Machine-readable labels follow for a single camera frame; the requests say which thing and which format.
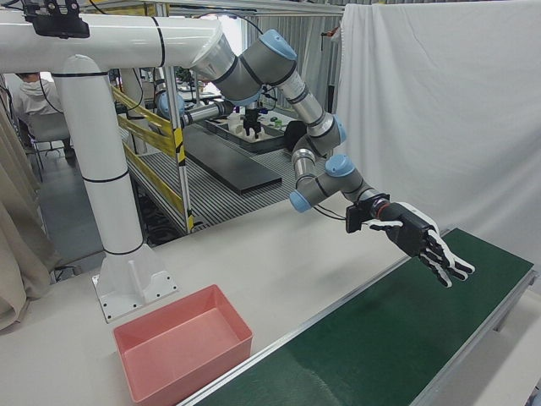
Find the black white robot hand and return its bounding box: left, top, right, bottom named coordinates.
left=366, top=201, right=476, bottom=289

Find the pink plastic basket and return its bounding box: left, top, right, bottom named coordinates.
left=112, top=283, right=254, bottom=406

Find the green conveyor belt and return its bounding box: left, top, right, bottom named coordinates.
left=185, top=228, right=536, bottom=406
left=168, top=226, right=541, bottom=406

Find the white curtain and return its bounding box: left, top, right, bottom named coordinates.
left=333, top=0, right=541, bottom=272

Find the black bag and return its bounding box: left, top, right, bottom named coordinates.
left=282, top=120, right=312, bottom=151

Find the grey background tray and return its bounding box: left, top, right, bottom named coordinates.
left=205, top=116, right=297, bottom=154

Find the background black gripper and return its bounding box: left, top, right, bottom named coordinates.
left=241, top=107, right=264, bottom=140

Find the black background conveyor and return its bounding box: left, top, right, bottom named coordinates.
left=184, top=124, right=283, bottom=195

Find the yellow safety railing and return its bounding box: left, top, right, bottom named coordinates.
left=110, top=84, right=196, bottom=232

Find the grey chair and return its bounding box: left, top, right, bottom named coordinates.
left=19, top=112, right=77, bottom=162

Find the beige curtain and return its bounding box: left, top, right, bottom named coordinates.
left=0, top=99, right=60, bottom=333

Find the person in white top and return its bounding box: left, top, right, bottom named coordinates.
left=10, top=72, right=64, bottom=118

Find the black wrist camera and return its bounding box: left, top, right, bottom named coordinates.
left=345, top=203, right=373, bottom=234

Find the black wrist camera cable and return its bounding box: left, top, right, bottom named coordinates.
left=314, top=202, right=350, bottom=222

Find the aluminium cell frame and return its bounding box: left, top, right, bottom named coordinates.
left=84, top=0, right=346, bottom=233

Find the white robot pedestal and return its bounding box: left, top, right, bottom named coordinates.
left=0, top=11, right=225, bottom=326

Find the black camera on beam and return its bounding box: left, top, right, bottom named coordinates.
left=23, top=0, right=90, bottom=40

